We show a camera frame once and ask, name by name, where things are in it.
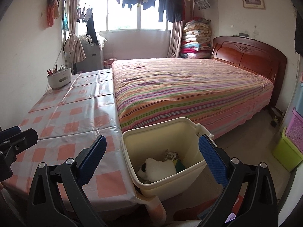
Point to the striped bed sheet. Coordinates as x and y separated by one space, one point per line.
207 91

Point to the pink curtain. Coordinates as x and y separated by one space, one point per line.
175 40
69 17

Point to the white fluffy plush toy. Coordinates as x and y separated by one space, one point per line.
153 170

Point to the pink plastic basket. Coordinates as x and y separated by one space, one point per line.
294 130

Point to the checkered plastic tablecloth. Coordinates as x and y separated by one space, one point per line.
68 120

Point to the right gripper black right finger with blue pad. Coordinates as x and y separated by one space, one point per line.
248 197

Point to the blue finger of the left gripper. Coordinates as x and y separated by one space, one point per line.
7 133

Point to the right pink curtain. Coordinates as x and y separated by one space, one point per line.
175 40

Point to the white pen holder basket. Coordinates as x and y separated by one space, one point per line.
59 78

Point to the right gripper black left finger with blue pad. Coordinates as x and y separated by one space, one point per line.
56 195

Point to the left pink curtain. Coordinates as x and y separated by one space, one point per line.
69 17

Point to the grey air cooler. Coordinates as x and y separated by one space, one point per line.
94 56

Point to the green plastic storage box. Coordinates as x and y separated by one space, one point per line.
287 153

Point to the cream trash bin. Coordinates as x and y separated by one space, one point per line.
170 140

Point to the green yellow sponge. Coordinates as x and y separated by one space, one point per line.
179 165

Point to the wooden bed headboard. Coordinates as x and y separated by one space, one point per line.
253 56

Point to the orange hanging cloth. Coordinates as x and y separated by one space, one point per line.
52 11

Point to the stack of folded blankets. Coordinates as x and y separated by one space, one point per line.
196 39

